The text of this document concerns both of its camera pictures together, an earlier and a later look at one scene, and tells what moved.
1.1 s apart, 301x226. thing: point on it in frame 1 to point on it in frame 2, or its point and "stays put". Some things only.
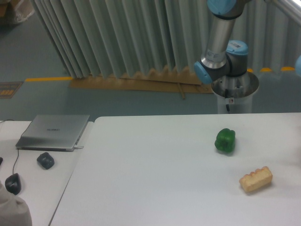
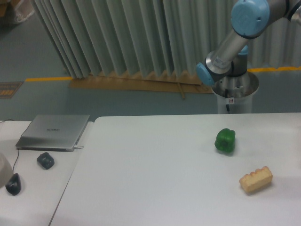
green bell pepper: [225, 140] stays put
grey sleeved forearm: [13, 210] to [5, 170]
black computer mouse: [13, 183] stays put
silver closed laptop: [52, 133] stays put
